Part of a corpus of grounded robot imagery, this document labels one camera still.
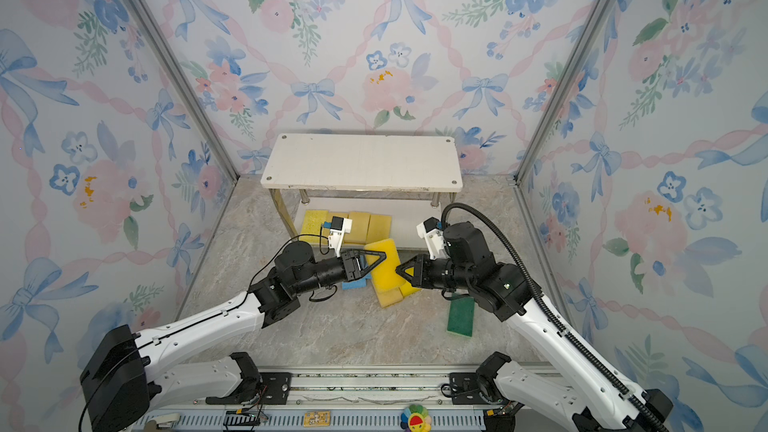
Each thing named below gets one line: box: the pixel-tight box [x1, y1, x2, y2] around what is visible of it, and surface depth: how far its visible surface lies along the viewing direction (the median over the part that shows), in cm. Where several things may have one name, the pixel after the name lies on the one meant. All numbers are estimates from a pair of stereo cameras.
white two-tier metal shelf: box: [261, 133, 463, 246], surface depth 80 cm
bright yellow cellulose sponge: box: [299, 210, 329, 245], surface depth 99 cm
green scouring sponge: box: [446, 297, 475, 337], surface depth 86 cm
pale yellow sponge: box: [377, 287, 404, 308], surface depth 90 cm
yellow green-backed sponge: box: [366, 214, 393, 244], surface depth 98 cm
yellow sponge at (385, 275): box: [364, 238, 405, 289], surface depth 67 cm
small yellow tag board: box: [303, 410, 331, 427], surface depth 71 cm
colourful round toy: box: [400, 404, 433, 432], surface depth 70 cm
